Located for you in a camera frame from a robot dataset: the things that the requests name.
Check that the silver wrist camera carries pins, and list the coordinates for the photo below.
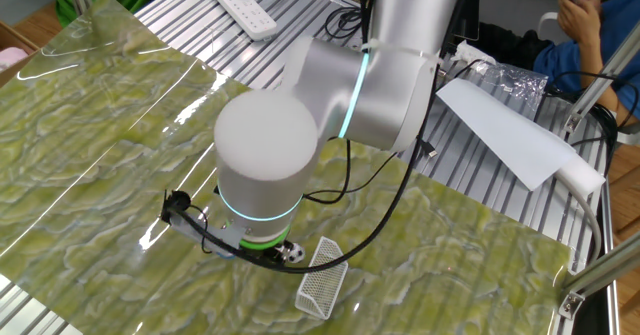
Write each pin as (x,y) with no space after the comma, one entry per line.
(220,235)

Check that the white curved tube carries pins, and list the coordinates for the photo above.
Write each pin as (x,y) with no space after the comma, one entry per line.
(545,17)

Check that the black and white soccer ball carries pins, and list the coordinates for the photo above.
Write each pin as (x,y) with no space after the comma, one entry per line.
(296,253)

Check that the person in blue shirt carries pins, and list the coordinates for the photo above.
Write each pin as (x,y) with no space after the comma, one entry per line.
(560,60)

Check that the white power strip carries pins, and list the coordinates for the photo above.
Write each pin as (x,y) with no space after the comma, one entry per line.
(242,7)

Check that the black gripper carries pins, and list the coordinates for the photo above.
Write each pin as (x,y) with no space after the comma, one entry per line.
(270,255)

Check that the bystander left hand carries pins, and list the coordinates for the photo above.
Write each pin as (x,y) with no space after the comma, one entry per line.
(580,20)

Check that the pink soft item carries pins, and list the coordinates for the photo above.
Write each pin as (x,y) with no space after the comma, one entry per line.
(10,57)

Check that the white foam block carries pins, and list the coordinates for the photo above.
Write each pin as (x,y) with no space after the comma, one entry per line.
(585,175)

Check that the white mesh miniature goal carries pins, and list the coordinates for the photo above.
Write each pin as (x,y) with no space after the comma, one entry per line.
(322,277)

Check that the white paper sheet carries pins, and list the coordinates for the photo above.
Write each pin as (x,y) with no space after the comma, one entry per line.
(500,130)

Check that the clear plastic bag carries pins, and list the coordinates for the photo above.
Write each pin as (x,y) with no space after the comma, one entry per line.
(515,82)

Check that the bystander left forearm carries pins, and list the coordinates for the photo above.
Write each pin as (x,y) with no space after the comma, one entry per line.
(600,75)

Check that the white cloth wad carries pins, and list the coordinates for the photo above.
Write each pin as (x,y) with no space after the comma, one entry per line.
(467,51)

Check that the green marble pattern mat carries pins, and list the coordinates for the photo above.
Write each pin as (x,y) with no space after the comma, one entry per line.
(100,125)

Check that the brown cardboard box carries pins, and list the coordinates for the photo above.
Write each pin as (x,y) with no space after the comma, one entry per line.
(15,37)

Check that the black laptop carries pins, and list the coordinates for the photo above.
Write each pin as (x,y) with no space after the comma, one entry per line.
(470,10)

